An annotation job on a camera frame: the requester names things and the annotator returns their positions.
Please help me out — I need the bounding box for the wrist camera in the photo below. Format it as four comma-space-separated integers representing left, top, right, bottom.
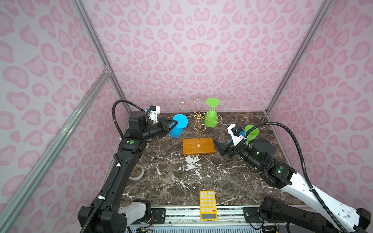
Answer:
227, 124, 247, 146
145, 105, 161, 124

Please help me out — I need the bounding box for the orange wooden rack base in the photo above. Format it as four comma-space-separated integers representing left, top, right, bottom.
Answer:
183, 137, 216, 156

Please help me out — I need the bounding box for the yellow calculator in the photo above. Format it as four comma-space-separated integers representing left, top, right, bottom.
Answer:
199, 191, 218, 221

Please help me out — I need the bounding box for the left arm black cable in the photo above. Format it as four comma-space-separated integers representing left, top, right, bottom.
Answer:
112, 99, 146, 139

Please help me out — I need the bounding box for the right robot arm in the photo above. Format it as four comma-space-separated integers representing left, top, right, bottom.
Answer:
213, 139, 372, 233

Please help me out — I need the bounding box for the green wine glass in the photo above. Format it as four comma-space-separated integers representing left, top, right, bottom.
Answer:
244, 125, 259, 145
205, 98, 220, 128

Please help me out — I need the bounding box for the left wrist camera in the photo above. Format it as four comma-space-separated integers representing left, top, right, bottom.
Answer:
145, 105, 161, 124

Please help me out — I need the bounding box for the blue wine glass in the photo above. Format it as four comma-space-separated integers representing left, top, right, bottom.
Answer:
169, 114, 188, 138

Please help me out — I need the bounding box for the aluminium front rail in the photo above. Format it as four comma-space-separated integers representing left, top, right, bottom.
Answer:
77, 205, 333, 233

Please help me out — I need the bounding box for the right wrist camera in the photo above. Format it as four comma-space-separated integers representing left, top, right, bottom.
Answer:
227, 124, 247, 146

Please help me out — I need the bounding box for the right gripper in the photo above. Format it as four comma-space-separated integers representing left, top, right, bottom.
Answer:
212, 139, 263, 171

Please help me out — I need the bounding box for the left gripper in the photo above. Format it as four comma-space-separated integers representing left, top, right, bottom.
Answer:
141, 117, 177, 141

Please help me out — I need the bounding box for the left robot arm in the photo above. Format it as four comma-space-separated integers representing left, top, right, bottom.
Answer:
78, 111, 178, 233

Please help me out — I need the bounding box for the gold wire glass rack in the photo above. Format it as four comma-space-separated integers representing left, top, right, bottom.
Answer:
177, 97, 222, 139

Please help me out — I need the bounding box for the tape roll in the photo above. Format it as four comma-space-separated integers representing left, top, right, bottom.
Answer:
129, 164, 145, 181

